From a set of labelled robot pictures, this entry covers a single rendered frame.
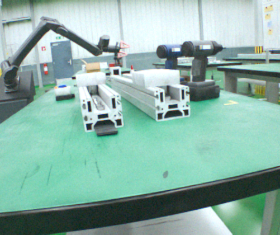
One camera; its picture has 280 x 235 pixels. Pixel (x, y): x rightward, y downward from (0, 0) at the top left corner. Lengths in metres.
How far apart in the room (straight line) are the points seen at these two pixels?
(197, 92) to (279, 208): 0.49
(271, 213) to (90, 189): 0.41
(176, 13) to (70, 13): 5.33
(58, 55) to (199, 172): 12.19
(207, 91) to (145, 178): 0.61
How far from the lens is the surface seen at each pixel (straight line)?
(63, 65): 12.43
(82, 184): 0.37
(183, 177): 0.37
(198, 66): 0.92
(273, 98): 3.40
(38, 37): 1.48
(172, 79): 0.74
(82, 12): 12.60
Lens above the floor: 0.95
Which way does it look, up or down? 14 degrees down
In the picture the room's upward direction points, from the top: 5 degrees counter-clockwise
